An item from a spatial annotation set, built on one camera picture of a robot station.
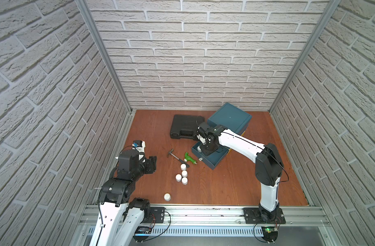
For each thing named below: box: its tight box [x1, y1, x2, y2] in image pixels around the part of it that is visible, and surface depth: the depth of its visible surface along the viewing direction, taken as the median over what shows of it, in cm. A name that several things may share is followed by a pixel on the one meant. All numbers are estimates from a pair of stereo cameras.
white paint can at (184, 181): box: [181, 176, 189, 186], surface depth 85 cm
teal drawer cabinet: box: [206, 102, 253, 136], surface depth 90 cm
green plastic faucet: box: [183, 151, 198, 165], surface depth 94 cm
